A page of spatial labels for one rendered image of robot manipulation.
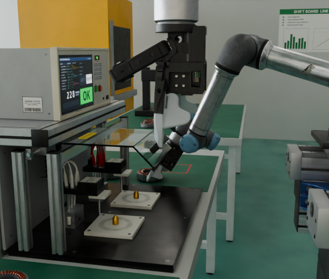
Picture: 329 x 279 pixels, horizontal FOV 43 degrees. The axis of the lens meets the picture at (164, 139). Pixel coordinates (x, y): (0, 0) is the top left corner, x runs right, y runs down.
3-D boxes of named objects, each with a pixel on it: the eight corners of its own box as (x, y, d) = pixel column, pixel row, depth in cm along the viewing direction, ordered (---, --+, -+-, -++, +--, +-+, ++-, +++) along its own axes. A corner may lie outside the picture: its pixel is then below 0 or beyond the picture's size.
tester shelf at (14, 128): (125, 111, 172) (125, 99, 171) (48, 148, 107) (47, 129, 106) (26, 108, 181) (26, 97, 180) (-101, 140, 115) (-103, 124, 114)
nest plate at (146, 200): (160, 195, 161) (160, 192, 160) (151, 210, 146) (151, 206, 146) (123, 193, 164) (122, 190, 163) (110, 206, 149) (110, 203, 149)
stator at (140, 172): (163, 175, 193) (163, 168, 193) (158, 182, 183) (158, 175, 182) (140, 174, 195) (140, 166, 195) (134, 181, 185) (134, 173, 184)
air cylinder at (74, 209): (84, 220, 138) (83, 203, 137) (74, 228, 131) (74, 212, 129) (69, 218, 139) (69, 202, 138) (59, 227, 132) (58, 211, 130)
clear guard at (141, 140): (171, 148, 134) (171, 130, 133) (154, 169, 111) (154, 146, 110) (75, 144, 140) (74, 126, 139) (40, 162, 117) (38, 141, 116)
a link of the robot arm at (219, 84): (252, 41, 142) (194, 161, 161) (261, 41, 152) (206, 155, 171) (223, 26, 146) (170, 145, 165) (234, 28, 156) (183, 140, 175)
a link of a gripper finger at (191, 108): (198, 133, 82) (196, 97, 76) (167, 132, 83) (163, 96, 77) (199, 122, 84) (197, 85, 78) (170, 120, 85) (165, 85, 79)
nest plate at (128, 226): (145, 220, 137) (145, 216, 137) (132, 239, 123) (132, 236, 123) (101, 216, 140) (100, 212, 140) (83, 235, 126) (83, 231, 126)
